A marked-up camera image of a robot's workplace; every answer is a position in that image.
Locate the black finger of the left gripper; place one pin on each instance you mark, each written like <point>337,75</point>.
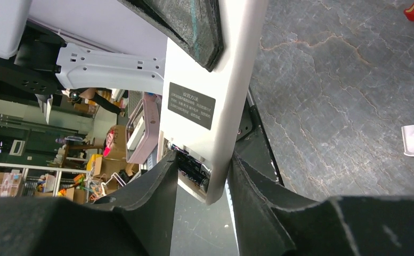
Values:
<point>195,26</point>

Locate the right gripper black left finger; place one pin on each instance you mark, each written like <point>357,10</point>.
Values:
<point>141,214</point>

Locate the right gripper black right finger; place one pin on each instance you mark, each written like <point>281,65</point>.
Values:
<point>272,220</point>

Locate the small black battery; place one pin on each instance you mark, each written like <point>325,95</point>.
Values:
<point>173,147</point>
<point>194,171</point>

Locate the white remote control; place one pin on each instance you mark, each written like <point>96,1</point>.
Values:
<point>201,110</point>

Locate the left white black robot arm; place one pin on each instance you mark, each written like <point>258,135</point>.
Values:
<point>41,62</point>

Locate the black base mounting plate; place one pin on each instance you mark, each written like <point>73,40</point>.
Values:
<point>252,143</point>

